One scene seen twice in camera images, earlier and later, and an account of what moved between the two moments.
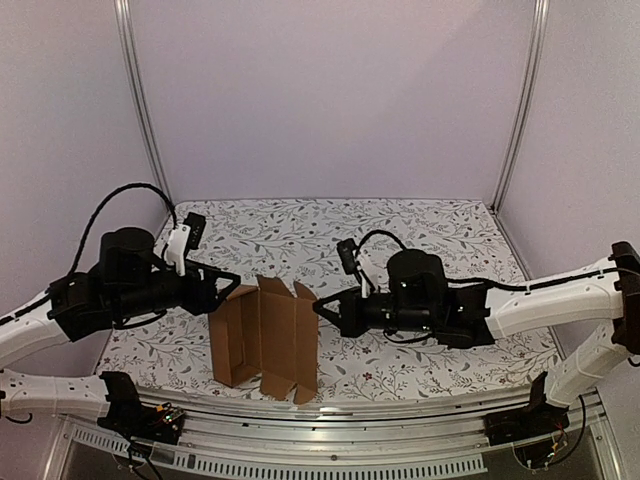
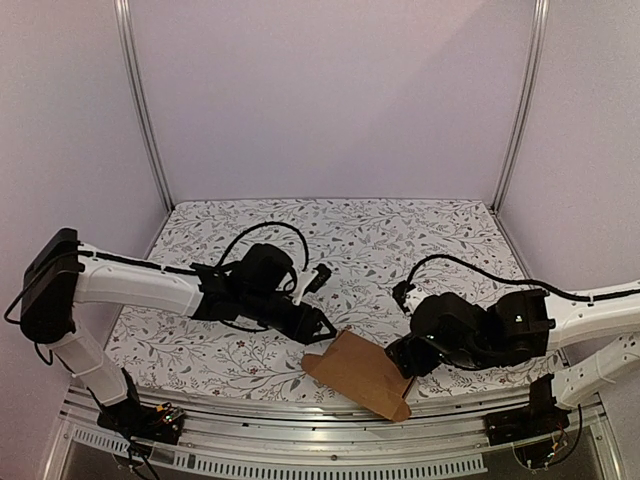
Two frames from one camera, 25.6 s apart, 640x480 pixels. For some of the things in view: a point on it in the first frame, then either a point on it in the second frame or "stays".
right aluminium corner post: [532, 75] stays
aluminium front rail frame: [437, 436] stays
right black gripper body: [351, 312] → [406, 352]
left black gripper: [206, 301] → [301, 328]
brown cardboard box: [268, 332] → [366, 371]
